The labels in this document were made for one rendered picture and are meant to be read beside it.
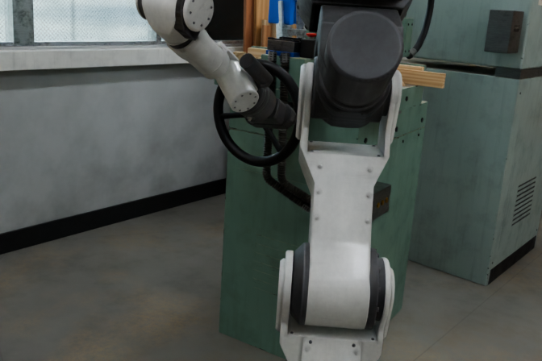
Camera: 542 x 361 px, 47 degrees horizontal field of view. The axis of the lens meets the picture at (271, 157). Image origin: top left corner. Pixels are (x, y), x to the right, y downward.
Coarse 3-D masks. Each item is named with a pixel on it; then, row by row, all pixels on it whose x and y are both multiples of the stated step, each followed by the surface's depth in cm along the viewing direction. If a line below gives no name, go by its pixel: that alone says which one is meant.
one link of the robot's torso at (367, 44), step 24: (336, 24) 91; (360, 24) 90; (384, 24) 90; (336, 48) 90; (360, 48) 90; (384, 48) 90; (336, 72) 90; (360, 72) 89; (384, 72) 89; (336, 96) 99; (360, 96) 95
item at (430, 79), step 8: (400, 72) 176; (408, 72) 174; (416, 72) 173; (424, 72) 172; (432, 72) 173; (408, 80) 175; (416, 80) 174; (424, 80) 172; (432, 80) 171; (440, 80) 170; (440, 88) 170
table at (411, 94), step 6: (216, 84) 192; (408, 84) 175; (276, 90) 170; (402, 90) 164; (408, 90) 168; (414, 90) 172; (420, 90) 177; (276, 96) 170; (288, 96) 168; (402, 96) 165; (408, 96) 169; (414, 96) 173; (420, 96) 178; (402, 102) 166; (408, 102) 170; (414, 102) 174; (420, 102) 179; (402, 108) 167
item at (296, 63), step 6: (264, 54) 170; (294, 60) 165; (300, 60) 164; (306, 60) 164; (312, 60) 167; (294, 66) 165; (300, 66) 164; (294, 72) 166; (276, 78) 169; (294, 78) 166; (276, 84) 169
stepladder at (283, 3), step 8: (272, 0) 272; (280, 0) 270; (288, 0) 267; (296, 0) 267; (272, 8) 273; (280, 8) 269; (288, 8) 268; (296, 8) 283; (272, 16) 274; (280, 16) 270; (288, 16) 268; (296, 16) 283; (280, 24) 270; (288, 24) 269; (296, 24) 284; (304, 24) 282; (280, 32) 271; (288, 32) 272; (296, 32) 272; (304, 32) 277
